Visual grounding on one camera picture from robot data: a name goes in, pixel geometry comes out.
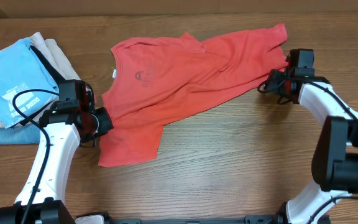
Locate red t-shirt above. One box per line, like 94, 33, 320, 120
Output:
99, 24, 287, 167

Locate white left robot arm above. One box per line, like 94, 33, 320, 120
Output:
0, 122, 112, 224

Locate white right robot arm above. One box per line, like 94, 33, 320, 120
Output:
246, 70, 358, 223

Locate black folded garment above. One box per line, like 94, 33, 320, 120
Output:
29, 45, 65, 121

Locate folded blue jeans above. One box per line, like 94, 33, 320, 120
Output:
0, 124, 40, 145

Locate beige folded garment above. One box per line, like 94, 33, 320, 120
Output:
0, 32, 81, 128

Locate light blue folded t-shirt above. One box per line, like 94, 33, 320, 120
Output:
0, 37, 58, 128

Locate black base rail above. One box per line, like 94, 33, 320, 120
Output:
111, 215, 283, 224

